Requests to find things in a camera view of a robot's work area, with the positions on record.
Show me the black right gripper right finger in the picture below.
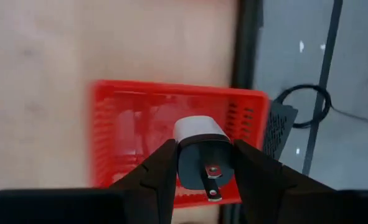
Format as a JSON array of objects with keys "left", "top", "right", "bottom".
[{"left": 232, "top": 139, "right": 340, "bottom": 224}]

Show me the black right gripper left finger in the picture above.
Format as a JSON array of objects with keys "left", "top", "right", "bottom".
[{"left": 108, "top": 138, "right": 179, "bottom": 224}]

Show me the white and black wall charger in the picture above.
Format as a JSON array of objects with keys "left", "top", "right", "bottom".
[{"left": 172, "top": 115, "right": 235, "bottom": 202}]

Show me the black perforated panel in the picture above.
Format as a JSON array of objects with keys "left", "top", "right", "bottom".
[{"left": 262, "top": 98, "right": 299, "bottom": 161}]

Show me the red plastic basket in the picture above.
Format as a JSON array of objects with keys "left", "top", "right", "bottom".
[{"left": 88, "top": 79, "right": 271, "bottom": 208}]

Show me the coiled black floor cable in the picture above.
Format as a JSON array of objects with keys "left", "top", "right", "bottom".
[{"left": 273, "top": 83, "right": 368, "bottom": 129}]

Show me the black aluminium table frame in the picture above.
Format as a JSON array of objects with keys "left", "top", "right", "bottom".
[{"left": 219, "top": 0, "right": 265, "bottom": 224}]

